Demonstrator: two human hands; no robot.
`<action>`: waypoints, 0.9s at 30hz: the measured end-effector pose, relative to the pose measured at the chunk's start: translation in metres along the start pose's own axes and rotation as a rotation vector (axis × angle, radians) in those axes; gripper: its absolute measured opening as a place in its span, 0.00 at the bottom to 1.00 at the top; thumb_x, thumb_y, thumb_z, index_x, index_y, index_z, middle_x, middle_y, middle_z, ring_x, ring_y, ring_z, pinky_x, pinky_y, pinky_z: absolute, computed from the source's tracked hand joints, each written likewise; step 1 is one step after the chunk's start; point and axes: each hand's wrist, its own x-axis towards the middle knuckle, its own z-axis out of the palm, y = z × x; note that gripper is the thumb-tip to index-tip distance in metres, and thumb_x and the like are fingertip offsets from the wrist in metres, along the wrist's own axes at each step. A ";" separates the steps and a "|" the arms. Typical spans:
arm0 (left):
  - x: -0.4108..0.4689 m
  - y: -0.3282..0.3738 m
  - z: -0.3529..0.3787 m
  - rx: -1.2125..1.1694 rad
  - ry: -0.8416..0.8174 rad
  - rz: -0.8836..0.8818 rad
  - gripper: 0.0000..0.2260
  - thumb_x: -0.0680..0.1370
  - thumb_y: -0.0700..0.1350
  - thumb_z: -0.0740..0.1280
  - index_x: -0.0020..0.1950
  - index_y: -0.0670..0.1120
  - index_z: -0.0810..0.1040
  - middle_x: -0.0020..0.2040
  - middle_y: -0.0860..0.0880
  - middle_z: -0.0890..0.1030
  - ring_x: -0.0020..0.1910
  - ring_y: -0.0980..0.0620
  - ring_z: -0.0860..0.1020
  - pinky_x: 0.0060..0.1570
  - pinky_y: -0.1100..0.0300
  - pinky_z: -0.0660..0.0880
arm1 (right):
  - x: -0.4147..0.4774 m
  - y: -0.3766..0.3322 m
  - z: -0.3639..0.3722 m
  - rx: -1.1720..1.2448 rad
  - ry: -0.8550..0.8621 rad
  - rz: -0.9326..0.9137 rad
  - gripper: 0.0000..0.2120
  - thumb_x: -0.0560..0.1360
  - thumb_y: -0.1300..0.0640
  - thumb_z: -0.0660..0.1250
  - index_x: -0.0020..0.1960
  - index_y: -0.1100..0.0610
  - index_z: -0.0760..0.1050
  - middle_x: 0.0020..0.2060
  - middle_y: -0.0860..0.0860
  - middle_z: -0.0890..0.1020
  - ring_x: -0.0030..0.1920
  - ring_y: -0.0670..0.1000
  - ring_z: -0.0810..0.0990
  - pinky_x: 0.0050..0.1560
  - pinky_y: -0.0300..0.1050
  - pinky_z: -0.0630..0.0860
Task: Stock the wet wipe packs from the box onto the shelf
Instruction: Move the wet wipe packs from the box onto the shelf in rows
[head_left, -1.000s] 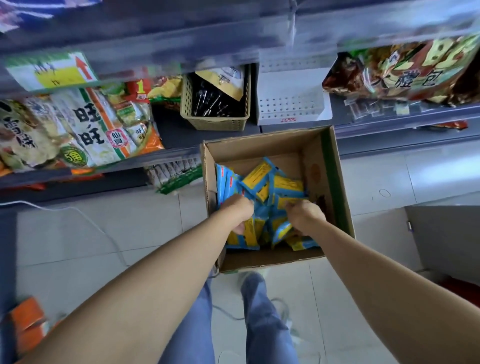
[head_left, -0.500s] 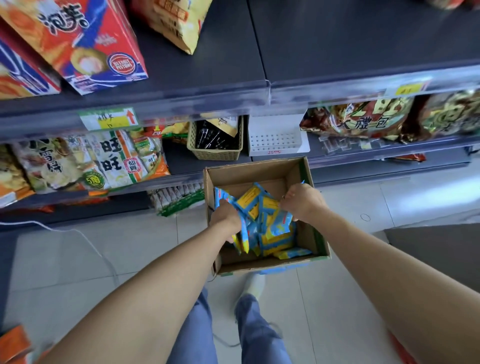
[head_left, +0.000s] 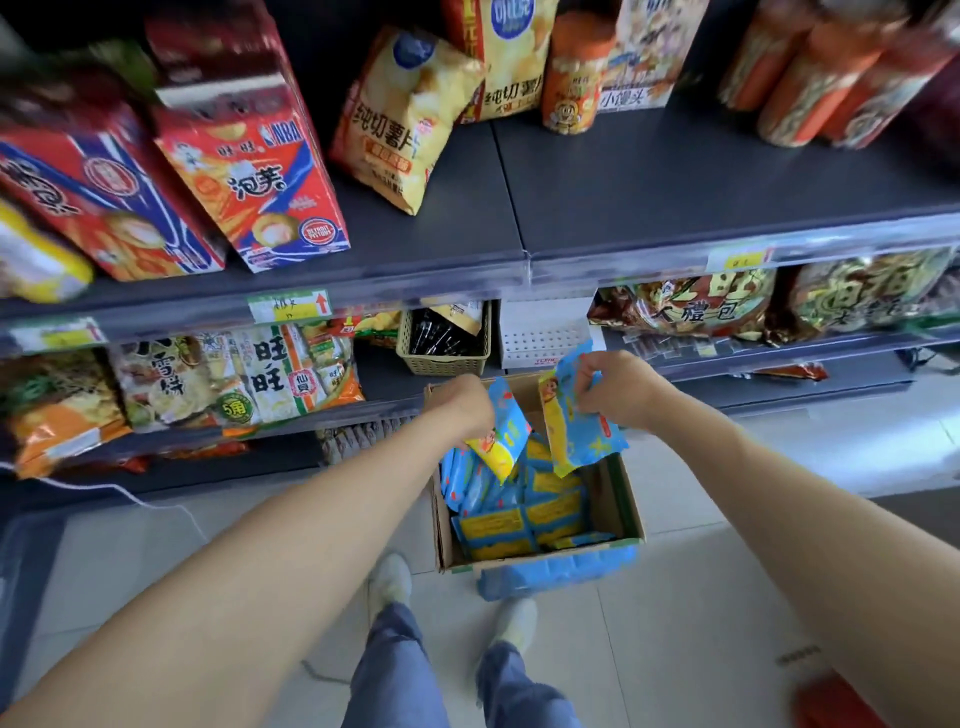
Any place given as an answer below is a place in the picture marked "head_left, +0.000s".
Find person's right hand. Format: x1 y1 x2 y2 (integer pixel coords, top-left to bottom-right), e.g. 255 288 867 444
573 350 680 436

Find person's left hand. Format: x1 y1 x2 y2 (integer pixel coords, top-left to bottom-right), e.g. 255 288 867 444
423 373 496 444

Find brown cardboard box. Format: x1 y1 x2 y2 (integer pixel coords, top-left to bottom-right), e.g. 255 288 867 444
423 371 646 575

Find blue wipe packets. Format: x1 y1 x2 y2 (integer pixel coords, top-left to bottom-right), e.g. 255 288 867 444
440 434 620 562

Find dark grey shelf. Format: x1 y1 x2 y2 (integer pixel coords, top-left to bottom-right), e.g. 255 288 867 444
0 0 960 511

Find person's right forearm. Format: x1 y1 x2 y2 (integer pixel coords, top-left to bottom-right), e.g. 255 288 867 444
644 401 960 728

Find person's left forearm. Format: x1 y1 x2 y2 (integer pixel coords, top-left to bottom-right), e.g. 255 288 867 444
0 412 470 728

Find person's left white shoe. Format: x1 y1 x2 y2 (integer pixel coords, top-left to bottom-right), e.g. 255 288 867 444
367 553 414 620

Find person's white shoe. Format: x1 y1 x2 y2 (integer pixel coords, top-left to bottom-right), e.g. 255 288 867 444
367 553 414 620
491 597 539 654

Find person's right white shoe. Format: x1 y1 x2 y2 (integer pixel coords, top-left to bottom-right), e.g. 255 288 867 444
491 597 539 654

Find person's left leg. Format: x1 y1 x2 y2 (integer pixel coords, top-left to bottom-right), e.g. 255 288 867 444
341 603 451 728

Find person's leg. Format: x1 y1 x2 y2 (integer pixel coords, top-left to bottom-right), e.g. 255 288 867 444
341 603 451 728
476 641 583 728

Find person's right leg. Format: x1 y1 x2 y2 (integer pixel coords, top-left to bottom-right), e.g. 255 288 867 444
476 641 583 728

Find red blue snack box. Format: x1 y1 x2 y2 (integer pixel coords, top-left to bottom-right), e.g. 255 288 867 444
0 104 228 283
153 86 352 274

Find beige woven basket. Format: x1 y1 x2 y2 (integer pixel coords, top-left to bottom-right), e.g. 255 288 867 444
395 301 494 378

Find bundle of dark sachets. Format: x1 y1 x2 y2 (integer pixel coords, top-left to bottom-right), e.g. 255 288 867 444
410 308 481 356

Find beige sachet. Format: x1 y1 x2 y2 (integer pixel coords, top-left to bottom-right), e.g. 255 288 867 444
427 301 485 337

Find white perforated plastic tray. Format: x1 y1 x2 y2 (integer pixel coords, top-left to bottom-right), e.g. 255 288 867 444
497 297 607 370

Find brown gift snack bag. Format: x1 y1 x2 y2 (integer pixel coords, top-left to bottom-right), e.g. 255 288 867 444
588 268 778 343
772 247 954 343

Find green white wafer pack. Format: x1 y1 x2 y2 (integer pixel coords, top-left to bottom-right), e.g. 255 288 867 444
318 416 418 466

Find red yellow snack bag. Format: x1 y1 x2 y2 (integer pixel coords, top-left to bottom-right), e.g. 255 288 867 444
329 307 403 350

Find green yellow price tag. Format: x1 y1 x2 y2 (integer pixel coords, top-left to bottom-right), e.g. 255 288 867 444
247 289 334 325
704 243 775 274
8 316 109 354

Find white rice cracker multipack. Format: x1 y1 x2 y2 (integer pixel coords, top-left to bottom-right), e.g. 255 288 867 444
213 322 367 436

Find blue plastic pack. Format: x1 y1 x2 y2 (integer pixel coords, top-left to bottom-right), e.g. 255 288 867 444
477 545 640 601

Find orange red snack packet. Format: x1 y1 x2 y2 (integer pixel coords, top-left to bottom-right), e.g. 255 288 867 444
161 440 250 460

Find yellow potato chip bag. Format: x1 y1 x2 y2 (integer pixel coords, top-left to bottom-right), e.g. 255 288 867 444
328 26 487 217

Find beige rice cracker bag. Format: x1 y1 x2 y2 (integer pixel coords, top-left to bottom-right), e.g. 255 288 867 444
110 335 238 434

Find orange lidded snack jar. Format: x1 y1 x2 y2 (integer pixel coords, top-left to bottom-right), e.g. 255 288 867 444
541 11 618 136

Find orange red snack can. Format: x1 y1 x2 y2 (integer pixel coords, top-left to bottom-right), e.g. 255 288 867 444
757 18 905 148
821 22 960 150
717 0 819 112

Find red plastic basket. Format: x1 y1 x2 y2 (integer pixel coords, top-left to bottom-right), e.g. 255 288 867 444
794 671 890 728

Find orange green snack bag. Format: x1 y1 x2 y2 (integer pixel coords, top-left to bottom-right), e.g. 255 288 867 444
0 350 133 480

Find dark red snack bag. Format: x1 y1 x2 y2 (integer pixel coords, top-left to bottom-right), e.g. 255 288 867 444
907 59 960 159

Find yellow plastic bottle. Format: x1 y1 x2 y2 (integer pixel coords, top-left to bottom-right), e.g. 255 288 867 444
0 198 95 304

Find grey floor cable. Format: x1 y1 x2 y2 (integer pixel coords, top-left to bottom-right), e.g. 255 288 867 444
299 659 354 688

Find thick white cable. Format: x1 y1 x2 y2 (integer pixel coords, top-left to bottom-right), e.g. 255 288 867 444
0 461 208 541

